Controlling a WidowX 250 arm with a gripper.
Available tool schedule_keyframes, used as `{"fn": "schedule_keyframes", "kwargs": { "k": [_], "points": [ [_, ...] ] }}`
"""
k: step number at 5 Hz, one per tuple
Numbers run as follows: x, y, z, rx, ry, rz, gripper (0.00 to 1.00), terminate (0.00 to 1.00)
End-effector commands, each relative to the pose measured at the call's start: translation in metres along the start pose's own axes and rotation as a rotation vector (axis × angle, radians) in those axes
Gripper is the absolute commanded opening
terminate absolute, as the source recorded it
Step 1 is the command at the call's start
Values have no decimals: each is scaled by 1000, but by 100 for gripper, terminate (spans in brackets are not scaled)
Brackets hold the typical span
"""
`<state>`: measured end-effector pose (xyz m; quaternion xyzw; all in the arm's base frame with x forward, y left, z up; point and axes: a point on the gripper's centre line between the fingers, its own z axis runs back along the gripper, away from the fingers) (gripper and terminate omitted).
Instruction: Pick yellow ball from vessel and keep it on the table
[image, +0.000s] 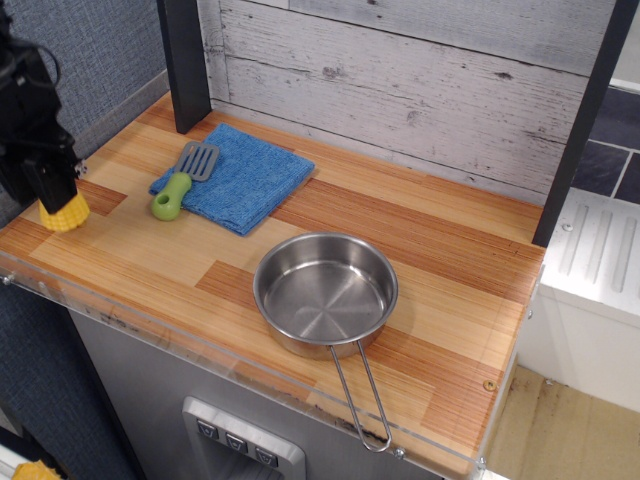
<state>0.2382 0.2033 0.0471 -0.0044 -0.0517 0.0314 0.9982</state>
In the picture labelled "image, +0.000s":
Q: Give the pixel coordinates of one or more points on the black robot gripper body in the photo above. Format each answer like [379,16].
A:
[29,114]

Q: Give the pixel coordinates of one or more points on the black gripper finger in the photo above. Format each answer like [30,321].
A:
[54,186]

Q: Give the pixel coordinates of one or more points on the yellow toy corn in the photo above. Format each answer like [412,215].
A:
[34,471]
[73,215]

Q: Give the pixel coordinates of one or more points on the stainless steel pan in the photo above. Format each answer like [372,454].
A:
[325,295]

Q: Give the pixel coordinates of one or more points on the clear acrylic table edge guard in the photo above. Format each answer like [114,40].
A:
[200,345]

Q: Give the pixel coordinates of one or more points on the blue folded cloth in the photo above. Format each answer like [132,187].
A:
[250,179]

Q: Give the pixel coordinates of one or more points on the grey cabinet with dispenser panel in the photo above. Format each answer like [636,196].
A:
[200,415]

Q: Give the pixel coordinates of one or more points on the yellow toy corn on floor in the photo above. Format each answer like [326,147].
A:
[34,471]

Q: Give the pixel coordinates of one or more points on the white toy sink counter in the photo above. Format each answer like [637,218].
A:
[583,323]

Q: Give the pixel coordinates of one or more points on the green handled grey spatula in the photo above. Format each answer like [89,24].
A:
[195,164]

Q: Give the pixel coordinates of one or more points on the dark left upright post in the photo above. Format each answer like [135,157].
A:
[184,55]

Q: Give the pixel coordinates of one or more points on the dark upright post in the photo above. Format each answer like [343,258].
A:
[184,55]
[609,53]

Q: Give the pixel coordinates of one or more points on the dark right upright post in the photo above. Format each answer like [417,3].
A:
[609,53]

